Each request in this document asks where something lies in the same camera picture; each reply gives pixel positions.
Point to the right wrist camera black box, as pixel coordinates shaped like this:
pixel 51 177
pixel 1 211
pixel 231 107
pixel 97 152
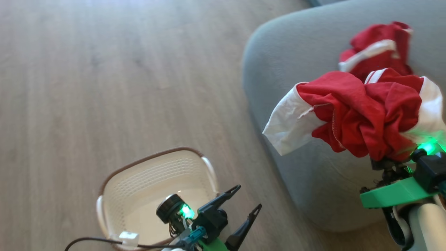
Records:
pixel 432 170

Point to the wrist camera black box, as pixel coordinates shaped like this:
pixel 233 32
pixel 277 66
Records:
pixel 432 170
pixel 209 221

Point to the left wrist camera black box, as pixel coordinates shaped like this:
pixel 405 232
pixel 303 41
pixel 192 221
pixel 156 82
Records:
pixel 209 221

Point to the grey sofa section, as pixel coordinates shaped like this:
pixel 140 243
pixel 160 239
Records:
pixel 324 2

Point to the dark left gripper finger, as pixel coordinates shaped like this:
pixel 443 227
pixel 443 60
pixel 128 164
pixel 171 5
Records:
pixel 244 232
pixel 219 200

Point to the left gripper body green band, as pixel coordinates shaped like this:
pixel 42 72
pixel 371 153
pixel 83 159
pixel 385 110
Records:
pixel 214 245

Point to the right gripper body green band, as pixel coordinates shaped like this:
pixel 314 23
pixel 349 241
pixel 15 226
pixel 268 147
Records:
pixel 393 193

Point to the red and white garment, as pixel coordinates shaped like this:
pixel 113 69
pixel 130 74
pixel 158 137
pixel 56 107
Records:
pixel 379 52
pixel 359 111

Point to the white laundry basket brown rim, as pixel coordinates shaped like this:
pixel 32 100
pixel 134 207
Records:
pixel 146 181

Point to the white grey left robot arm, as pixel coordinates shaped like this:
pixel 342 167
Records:
pixel 172 249

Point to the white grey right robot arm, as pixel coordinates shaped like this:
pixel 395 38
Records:
pixel 425 226

